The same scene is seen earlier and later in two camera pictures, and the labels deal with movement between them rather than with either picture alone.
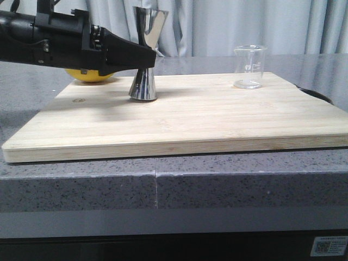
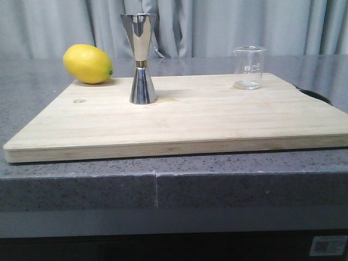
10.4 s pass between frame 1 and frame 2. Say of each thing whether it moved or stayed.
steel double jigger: moved
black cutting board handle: stayed
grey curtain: stayed
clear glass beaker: stayed
